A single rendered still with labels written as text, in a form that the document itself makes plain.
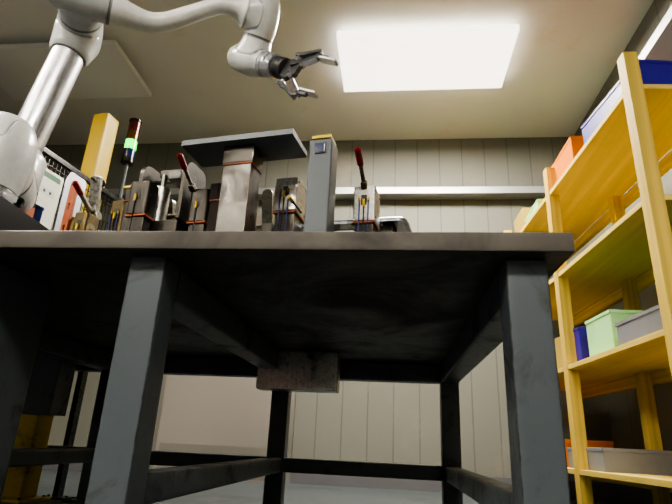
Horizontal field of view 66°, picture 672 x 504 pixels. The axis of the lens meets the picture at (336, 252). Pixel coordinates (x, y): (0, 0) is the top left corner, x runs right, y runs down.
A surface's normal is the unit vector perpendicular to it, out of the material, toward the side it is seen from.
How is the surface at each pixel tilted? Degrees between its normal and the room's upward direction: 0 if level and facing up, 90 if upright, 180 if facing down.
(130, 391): 90
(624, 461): 90
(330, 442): 90
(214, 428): 90
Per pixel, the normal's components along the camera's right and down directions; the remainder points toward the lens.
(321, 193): -0.25, -0.34
